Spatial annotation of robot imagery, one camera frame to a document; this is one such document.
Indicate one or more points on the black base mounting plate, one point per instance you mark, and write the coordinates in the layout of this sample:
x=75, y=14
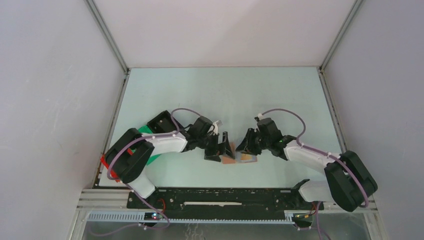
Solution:
x=238, y=204

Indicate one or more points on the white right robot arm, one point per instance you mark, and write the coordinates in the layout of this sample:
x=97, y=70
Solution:
x=348, y=182

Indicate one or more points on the black plastic bin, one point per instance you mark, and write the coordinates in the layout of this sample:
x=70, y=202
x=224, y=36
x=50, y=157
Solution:
x=162, y=123

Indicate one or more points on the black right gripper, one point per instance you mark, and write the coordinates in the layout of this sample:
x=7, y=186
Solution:
x=247, y=145

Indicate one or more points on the aluminium frame rail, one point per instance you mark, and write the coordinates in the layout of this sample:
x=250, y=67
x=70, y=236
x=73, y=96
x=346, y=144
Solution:
x=123, y=205

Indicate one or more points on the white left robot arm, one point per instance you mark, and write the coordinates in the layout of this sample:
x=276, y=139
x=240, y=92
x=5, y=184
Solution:
x=127, y=159

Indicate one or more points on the tan leather card holder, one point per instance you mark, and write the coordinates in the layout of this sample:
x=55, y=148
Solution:
x=239, y=158

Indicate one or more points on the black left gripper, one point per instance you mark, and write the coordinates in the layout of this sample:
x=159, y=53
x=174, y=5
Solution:
x=213, y=154

